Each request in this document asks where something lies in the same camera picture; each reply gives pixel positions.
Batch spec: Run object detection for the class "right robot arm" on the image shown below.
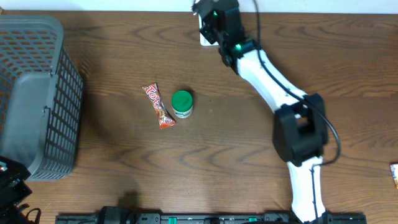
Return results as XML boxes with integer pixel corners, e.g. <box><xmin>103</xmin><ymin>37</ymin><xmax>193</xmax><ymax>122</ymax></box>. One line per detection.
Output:
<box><xmin>192</xmin><ymin>1</ymin><xmax>330</xmax><ymax>223</ymax></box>

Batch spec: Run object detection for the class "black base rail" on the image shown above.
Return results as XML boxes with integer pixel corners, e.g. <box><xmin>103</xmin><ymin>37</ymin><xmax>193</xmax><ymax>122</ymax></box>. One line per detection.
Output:
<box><xmin>55</xmin><ymin>205</ymin><xmax>368</xmax><ymax>224</ymax></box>

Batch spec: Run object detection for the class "white barcode scanner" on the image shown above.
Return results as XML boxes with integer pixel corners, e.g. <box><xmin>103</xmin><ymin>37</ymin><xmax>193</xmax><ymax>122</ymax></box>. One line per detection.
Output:
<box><xmin>198</xmin><ymin>16</ymin><xmax>218</xmax><ymax>47</ymax></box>

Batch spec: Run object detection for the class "orange snack packet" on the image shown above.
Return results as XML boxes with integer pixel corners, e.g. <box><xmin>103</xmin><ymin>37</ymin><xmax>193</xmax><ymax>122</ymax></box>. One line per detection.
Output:
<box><xmin>390</xmin><ymin>164</ymin><xmax>398</xmax><ymax>189</ymax></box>

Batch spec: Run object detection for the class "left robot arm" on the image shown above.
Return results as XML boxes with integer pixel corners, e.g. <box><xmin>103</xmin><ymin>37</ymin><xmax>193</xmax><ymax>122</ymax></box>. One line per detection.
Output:
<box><xmin>1</xmin><ymin>156</ymin><xmax>42</xmax><ymax>224</ymax></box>

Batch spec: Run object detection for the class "grey plastic mesh basket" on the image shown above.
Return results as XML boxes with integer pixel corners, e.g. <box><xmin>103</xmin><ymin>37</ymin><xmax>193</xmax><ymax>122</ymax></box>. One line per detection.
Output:
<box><xmin>1</xmin><ymin>15</ymin><xmax>83</xmax><ymax>181</ymax></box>

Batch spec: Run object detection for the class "green lid jar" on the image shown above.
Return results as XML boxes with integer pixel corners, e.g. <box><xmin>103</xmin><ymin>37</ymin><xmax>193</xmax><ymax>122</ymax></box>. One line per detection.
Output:
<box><xmin>172</xmin><ymin>90</ymin><xmax>193</xmax><ymax>119</ymax></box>

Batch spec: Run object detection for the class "red chocolate bar wrapper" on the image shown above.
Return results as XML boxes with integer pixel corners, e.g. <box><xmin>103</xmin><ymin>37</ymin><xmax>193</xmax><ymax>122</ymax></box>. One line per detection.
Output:
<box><xmin>142</xmin><ymin>83</ymin><xmax>176</xmax><ymax>129</ymax></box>

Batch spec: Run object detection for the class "right camera cable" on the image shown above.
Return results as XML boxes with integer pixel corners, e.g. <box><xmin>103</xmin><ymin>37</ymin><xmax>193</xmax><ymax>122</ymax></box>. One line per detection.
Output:
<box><xmin>251</xmin><ymin>0</ymin><xmax>342</xmax><ymax>224</ymax></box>

